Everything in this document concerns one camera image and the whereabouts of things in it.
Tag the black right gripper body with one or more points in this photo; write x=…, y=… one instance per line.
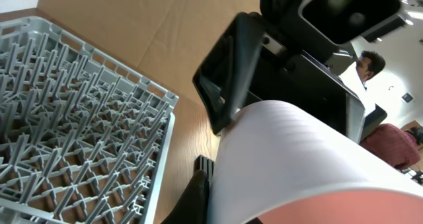
x=304, y=53

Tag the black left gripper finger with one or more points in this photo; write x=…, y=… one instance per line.
x=192, y=207

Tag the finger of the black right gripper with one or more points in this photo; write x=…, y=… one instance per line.
x=223, y=78

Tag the pink plastic cup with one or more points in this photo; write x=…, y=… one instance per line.
x=278, y=164

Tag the grey dishwasher rack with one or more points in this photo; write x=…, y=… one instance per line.
x=84, y=139

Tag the person in white shirt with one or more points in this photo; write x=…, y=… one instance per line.
x=355, y=77

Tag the cardboard sheet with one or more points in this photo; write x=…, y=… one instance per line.
x=166, y=39

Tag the dark red chair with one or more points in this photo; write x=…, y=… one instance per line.
x=398, y=148

